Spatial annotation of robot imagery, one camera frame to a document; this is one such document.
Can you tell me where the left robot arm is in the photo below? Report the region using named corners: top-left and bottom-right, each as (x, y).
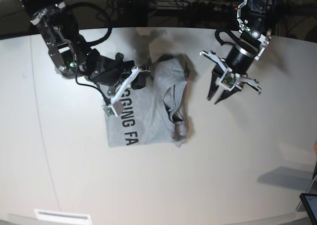
top-left (200, 0), bottom-right (272, 103)

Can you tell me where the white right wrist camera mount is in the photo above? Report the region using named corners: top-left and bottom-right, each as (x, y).
top-left (103, 65), bottom-right (151, 117)

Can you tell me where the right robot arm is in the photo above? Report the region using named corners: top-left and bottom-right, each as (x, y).
top-left (20, 0), bottom-right (150, 92)

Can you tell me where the white label on table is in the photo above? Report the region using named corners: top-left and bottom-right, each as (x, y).
top-left (34, 209), bottom-right (92, 225)

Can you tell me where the grey T-shirt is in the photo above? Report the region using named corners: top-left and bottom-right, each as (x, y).
top-left (106, 54), bottom-right (195, 148)

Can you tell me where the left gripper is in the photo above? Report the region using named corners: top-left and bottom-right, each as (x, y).
top-left (207, 63), bottom-right (243, 105)

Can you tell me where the white power strip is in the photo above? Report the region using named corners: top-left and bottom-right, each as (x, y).
top-left (155, 0), bottom-right (232, 11)

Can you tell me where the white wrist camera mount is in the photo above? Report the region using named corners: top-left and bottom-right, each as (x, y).
top-left (200, 51), bottom-right (262, 98)
top-left (103, 65), bottom-right (151, 117)

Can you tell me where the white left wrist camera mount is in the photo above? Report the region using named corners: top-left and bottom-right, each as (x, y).
top-left (200, 51), bottom-right (262, 98)

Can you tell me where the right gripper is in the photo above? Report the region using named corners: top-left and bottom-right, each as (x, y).
top-left (91, 58), bottom-right (150, 90)

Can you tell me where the black tablet screen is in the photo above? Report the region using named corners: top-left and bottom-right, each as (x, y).
top-left (300, 193), bottom-right (317, 225)

